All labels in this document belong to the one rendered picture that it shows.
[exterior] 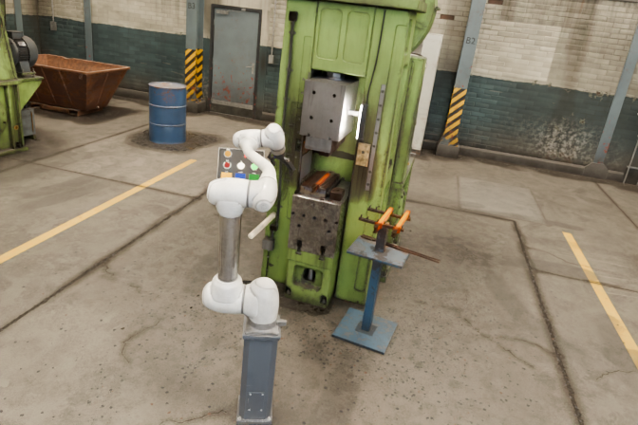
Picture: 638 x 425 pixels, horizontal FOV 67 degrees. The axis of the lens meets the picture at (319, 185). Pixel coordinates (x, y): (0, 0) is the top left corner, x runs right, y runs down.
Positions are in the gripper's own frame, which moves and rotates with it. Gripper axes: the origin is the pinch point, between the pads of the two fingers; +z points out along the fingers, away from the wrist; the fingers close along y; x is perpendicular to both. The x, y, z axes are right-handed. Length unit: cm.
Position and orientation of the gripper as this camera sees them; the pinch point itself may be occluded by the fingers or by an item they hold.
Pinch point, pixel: (282, 169)
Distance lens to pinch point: 302.6
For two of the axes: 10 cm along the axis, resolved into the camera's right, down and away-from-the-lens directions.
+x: -5.4, 7.3, -4.2
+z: 0.6, 5.4, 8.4
